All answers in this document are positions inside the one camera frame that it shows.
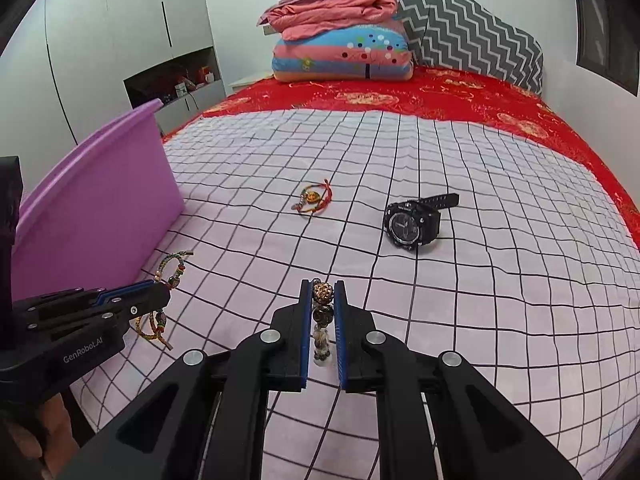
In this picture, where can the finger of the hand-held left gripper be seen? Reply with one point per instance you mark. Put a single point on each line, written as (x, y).
(145, 305)
(125, 292)

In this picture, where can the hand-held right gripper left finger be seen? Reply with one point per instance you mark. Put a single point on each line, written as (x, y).
(303, 332)

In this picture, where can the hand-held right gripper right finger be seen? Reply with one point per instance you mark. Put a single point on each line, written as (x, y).
(341, 332)

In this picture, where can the purple plastic basin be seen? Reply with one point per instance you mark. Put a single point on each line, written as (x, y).
(100, 200)

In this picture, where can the person's left hand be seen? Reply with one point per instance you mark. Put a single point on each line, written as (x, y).
(57, 430)

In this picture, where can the black wristwatch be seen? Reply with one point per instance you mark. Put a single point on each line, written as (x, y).
(407, 225)

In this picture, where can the white checked blanket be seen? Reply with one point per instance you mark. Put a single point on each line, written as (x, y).
(500, 310)

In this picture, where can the orange box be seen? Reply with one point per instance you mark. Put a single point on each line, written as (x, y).
(206, 75)

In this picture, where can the white wardrobe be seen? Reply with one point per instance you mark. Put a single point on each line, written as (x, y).
(100, 35)

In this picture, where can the red printed bedsheet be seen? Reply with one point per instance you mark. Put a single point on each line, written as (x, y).
(450, 90)

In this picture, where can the striped colourful pillow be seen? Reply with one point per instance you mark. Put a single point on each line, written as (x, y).
(340, 55)

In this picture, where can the pink folded quilt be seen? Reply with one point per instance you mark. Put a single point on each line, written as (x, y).
(340, 10)

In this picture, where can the grey zigzag pillow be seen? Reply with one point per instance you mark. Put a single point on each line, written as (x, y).
(475, 35)

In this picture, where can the dark window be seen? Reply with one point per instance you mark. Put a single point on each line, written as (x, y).
(605, 25)

